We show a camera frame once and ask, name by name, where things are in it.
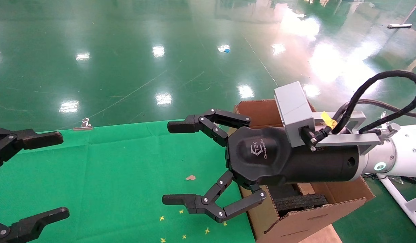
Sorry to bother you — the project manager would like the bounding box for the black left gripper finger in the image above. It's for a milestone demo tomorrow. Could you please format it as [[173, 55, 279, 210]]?
[[0, 207, 70, 243], [0, 127, 64, 172]]

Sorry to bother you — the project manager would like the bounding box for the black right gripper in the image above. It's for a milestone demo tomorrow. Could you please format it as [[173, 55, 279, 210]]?
[[162, 109, 360, 224]]

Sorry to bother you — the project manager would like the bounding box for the large open cardboard carton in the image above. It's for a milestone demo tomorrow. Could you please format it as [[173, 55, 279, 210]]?
[[233, 99, 376, 243]]

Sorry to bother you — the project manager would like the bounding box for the silver binder clip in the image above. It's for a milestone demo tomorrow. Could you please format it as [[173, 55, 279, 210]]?
[[73, 117, 94, 131]]

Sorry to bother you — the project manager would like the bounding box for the green table cloth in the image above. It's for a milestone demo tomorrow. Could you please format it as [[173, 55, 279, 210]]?
[[0, 120, 259, 243]]

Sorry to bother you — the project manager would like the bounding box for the black foam block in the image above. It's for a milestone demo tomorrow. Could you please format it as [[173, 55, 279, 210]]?
[[267, 184, 330, 217]]

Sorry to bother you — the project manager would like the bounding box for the white table foot bar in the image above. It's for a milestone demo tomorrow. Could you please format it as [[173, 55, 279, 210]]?
[[379, 174, 416, 235]]

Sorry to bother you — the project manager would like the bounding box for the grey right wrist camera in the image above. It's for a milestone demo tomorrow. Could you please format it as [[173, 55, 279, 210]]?
[[274, 81, 381, 149]]

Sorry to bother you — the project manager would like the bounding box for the yellow cable tag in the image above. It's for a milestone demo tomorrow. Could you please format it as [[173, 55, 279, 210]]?
[[321, 111, 338, 130]]

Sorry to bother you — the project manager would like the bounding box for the black smooth cable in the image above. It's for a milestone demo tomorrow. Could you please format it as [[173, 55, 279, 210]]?
[[343, 99, 416, 119]]

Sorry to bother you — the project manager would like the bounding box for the black braided camera cable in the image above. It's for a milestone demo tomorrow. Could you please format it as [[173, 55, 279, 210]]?
[[332, 70, 416, 135]]

